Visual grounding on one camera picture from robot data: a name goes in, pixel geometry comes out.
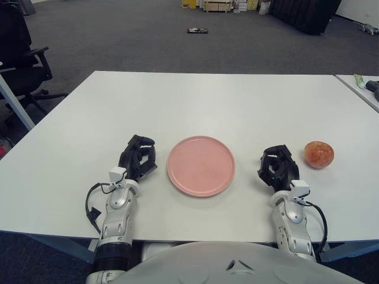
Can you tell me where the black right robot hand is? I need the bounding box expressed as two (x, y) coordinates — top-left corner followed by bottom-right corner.
(256, 144), (300, 193)

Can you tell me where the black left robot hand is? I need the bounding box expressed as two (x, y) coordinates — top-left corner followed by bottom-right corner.
(118, 134), (158, 183)

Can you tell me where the red yellow apple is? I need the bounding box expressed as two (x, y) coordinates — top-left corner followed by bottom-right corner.
(304, 141), (335, 170)

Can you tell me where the pink round plate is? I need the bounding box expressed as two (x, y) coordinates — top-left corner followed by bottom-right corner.
(166, 135), (237, 198)

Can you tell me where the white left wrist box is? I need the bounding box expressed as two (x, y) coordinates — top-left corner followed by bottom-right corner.
(108, 166), (127, 186)

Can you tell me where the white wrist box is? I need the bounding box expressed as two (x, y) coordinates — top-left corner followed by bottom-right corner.
(108, 166), (127, 186)
(290, 179), (310, 199)

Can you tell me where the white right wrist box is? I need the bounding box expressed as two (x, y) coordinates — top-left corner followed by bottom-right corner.
(290, 179), (310, 199)

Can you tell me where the grey robot torso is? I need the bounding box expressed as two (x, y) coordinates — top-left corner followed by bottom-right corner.
(123, 241), (367, 284)

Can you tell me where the white desk leg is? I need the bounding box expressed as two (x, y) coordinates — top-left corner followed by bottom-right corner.
(0, 70), (36, 131)

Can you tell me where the black partition curtain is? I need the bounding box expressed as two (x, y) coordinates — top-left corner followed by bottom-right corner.
(268, 0), (343, 36)

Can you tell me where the black office chair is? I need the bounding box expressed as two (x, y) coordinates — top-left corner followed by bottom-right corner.
(0, 0), (68, 119)

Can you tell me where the grey robot dog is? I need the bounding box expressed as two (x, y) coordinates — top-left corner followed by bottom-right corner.
(359, 23), (378, 36)

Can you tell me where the wooden pallet crate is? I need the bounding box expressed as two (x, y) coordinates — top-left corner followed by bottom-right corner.
(203, 0), (233, 13)

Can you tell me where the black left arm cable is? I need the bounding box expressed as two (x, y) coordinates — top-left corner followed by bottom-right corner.
(85, 182), (116, 237)

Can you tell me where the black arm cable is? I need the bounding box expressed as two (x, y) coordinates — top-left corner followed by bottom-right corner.
(304, 201), (329, 252)
(85, 182), (116, 237)

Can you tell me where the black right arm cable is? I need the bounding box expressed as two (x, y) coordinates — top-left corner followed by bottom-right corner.
(304, 201), (329, 252)

